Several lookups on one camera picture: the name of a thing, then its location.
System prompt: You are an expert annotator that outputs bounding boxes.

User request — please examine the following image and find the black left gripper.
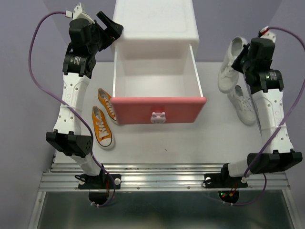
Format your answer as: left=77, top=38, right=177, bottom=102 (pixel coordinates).
left=88, top=12, right=123, bottom=54

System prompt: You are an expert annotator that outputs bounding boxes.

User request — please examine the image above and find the white sneaker one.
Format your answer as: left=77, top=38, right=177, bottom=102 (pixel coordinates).
left=227, top=85, right=256, bottom=126
left=218, top=37, right=247, bottom=94

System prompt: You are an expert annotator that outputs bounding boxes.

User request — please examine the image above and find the dark pink drawer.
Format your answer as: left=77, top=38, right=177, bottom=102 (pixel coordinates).
left=111, top=45, right=207, bottom=125

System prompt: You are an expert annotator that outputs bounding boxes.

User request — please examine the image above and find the orange sneaker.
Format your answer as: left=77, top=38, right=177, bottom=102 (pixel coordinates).
left=91, top=106, right=114, bottom=150
left=98, top=88, right=118, bottom=125

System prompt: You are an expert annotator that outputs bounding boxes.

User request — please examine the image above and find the orange sneaker front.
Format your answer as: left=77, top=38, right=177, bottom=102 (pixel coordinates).
left=91, top=106, right=114, bottom=150

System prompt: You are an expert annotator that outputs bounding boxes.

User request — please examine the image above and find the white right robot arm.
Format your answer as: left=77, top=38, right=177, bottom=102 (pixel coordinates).
left=203, top=38, right=303, bottom=188

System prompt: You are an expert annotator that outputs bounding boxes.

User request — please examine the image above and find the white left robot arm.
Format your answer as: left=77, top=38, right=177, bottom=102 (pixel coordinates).
left=46, top=6, right=123, bottom=189

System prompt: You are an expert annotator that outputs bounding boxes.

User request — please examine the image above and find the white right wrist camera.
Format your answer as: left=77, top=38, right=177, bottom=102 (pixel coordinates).
left=258, top=26, right=276, bottom=43

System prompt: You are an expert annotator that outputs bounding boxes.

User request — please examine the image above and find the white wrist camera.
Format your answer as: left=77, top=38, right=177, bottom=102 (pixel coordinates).
left=258, top=26, right=276, bottom=43
left=64, top=2, right=94, bottom=24

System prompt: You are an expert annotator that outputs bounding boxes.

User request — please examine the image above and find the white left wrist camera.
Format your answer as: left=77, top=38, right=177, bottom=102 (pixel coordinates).
left=64, top=2, right=94, bottom=24

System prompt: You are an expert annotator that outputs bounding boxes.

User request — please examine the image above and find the white cabinet frame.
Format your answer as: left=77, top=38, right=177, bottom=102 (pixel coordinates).
left=112, top=0, right=199, bottom=60

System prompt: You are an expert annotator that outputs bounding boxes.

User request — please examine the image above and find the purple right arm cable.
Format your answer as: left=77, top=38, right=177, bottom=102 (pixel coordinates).
left=202, top=26, right=305, bottom=206

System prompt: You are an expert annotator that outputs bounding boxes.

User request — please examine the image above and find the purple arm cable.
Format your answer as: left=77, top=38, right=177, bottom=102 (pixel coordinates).
left=28, top=10, right=119, bottom=208
left=202, top=26, right=305, bottom=206

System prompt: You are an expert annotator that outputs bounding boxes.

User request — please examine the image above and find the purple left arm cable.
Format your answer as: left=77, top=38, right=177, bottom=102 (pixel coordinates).
left=28, top=10, right=119, bottom=208

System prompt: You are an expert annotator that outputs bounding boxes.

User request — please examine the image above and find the aluminium mounting rail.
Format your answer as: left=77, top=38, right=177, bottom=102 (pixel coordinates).
left=39, top=163, right=292, bottom=191

